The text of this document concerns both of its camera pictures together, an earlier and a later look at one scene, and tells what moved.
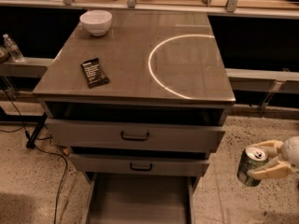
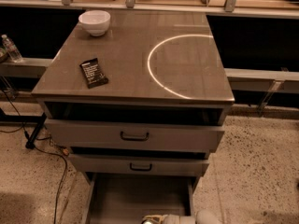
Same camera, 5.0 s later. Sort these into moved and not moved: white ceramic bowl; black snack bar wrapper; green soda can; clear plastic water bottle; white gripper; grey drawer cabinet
Moved: green soda can; white gripper
Not moved: white ceramic bowl; grey drawer cabinet; black snack bar wrapper; clear plastic water bottle
